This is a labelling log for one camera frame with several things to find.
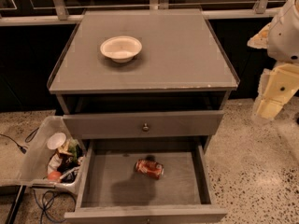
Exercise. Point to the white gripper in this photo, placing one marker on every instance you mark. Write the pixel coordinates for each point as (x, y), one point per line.
(285, 36)

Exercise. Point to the red coke can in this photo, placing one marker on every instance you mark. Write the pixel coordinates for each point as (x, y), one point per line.
(152, 169)

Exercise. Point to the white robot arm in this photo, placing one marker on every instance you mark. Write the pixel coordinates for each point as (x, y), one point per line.
(280, 37)

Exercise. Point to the closed grey top drawer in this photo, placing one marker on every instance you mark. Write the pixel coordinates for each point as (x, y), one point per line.
(146, 124)

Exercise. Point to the grey drawer cabinet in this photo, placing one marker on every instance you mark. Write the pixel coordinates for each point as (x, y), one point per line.
(181, 67)

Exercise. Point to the open grey middle drawer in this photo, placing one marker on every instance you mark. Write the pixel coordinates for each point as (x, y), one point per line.
(113, 192)

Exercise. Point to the white paper bowl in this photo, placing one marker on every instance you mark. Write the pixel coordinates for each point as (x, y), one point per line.
(121, 49)

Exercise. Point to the white cup in bin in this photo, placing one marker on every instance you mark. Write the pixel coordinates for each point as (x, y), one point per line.
(56, 140)

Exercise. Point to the clear plastic bin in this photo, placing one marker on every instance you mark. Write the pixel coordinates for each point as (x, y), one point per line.
(32, 172)

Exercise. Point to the orange ball in bin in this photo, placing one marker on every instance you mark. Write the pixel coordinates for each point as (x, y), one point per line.
(54, 176)

